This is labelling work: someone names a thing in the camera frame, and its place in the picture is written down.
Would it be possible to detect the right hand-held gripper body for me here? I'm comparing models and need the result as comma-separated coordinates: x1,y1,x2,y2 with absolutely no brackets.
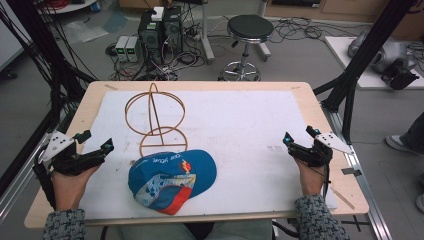
288,131,355,168

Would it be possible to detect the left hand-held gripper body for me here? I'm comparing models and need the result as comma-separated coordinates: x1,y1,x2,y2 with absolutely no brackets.
42,130,108,177

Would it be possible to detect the person's left hand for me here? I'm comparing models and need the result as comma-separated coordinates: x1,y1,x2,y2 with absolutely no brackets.
51,165,101,211

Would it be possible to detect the person's right hand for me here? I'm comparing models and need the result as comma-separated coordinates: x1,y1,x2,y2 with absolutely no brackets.
294,158,330,198

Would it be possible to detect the black tape piece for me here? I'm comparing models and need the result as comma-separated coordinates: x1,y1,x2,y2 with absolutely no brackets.
340,167,363,177

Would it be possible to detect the white table mat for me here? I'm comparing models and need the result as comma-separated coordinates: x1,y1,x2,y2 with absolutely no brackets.
79,90,338,221

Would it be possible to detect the thin wooden stick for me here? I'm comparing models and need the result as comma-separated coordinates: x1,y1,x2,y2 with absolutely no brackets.
329,185,356,211

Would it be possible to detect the blue printed cap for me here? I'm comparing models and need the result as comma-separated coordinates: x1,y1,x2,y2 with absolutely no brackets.
127,148,218,216

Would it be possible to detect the white floor board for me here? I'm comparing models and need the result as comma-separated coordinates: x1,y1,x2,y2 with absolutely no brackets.
323,35,424,91

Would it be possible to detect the grey power supply unit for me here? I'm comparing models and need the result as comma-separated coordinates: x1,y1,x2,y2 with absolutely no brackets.
114,35,130,63
125,35,142,63

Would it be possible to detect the clear plastic sheet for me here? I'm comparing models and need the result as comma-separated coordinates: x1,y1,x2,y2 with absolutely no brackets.
62,19,110,45

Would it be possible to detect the grey and black device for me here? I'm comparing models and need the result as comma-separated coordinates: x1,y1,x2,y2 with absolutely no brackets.
347,31,421,91

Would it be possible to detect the black round stool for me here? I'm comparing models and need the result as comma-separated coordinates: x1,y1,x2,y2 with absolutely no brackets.
217,13,275,82

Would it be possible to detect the black computer tower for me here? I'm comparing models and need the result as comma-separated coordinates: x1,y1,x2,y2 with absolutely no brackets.
137,11,165,65
162,5,185,56

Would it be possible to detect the grey metal stand leg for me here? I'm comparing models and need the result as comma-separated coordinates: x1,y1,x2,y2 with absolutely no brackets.
199,0,216,65

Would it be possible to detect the round white table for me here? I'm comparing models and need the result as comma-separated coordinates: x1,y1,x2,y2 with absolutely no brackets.
35,0,98,15

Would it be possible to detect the small white box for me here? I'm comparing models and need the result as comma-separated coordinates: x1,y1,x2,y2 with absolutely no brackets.
151,6,165,22

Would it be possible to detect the aluminium rail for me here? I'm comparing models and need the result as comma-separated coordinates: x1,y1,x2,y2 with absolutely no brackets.
320,102,395,240

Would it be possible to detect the wire hat stand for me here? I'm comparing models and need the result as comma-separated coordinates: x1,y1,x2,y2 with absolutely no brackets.
124,82,190,158

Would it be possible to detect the black frame stand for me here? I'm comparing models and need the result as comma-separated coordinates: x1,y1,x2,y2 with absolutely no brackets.
0,0,98,201
312,0,420,145

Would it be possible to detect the tangle of floor cables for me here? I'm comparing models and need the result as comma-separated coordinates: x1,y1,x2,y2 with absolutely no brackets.
104,6,208,82
269,16,364,45

